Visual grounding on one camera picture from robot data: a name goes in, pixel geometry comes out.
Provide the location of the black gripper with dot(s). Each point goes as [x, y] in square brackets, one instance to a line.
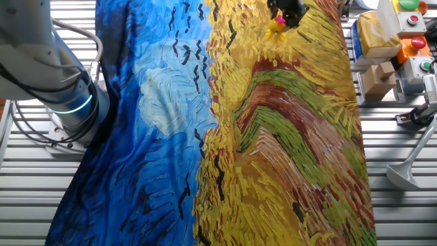
[290, 5]

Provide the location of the yellow box with green button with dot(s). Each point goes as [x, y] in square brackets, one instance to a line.
[408, 4]

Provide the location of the black and grey clamp mount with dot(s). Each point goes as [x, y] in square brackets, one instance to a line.
[418, 116]

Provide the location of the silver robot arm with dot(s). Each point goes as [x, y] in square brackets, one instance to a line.
[30, 54]

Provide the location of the grey box with green button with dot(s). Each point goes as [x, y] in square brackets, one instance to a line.
[414, 73]

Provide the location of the orange box with red button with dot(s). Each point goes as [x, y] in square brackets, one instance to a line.
[414, 48]

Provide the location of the white plastic ladle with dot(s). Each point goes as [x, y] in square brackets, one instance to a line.
[403, 174]

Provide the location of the white tissue sheet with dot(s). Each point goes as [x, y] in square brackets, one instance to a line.
[385, 20]

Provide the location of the yellow tissue pack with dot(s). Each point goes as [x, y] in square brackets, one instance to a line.
[373, 42]

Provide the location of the yellow toy with pink patch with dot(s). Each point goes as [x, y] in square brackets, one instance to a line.
[276, 30]

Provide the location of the small light wooden cube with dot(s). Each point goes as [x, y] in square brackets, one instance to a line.
[386, 70]

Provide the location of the Van Gogh painting print cloth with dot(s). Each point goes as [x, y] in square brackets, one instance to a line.
[170, 136]

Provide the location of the large light wooden block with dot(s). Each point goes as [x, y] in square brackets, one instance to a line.
[373, 85]

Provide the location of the silver depth camera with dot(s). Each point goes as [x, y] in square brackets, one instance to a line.
[431, 89]

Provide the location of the grey box with red button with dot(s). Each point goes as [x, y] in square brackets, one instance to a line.
[411, 25]

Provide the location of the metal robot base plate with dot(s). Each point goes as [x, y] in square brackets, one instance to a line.
[58, 140]

